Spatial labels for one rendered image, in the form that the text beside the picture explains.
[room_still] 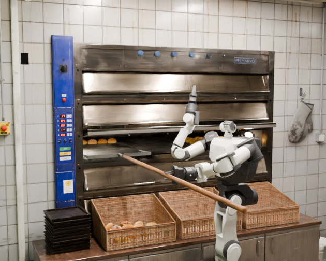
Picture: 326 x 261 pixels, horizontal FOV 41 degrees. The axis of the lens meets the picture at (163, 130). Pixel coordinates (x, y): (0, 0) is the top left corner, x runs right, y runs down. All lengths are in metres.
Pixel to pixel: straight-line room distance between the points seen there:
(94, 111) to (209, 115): 1.05
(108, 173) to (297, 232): 1.71
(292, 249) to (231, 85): 1.54
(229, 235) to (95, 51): 1.76
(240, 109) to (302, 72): 0.80
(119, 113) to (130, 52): 0.51
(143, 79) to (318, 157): 2.09
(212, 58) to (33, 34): 1.56
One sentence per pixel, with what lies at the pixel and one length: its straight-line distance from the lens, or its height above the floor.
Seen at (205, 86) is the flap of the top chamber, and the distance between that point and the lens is 3.95.
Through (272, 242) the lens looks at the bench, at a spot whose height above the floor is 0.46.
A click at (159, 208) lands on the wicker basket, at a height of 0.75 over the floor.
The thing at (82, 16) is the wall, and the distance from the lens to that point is 3.60.
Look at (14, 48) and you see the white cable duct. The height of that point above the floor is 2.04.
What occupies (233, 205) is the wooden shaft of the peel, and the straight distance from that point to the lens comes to 2.14.
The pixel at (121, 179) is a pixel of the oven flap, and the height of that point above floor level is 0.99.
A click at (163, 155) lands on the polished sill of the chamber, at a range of 3.82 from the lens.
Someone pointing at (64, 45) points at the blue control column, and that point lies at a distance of 3.51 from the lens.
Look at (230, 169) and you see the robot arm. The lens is 2.69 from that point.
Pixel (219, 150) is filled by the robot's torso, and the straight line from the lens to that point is 3.02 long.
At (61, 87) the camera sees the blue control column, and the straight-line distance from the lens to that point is 3.48.
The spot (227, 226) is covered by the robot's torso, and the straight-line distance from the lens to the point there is 3.15.
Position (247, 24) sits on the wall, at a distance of 4.24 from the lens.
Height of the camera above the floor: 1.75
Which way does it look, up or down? 5 degrees down
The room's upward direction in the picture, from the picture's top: straight up
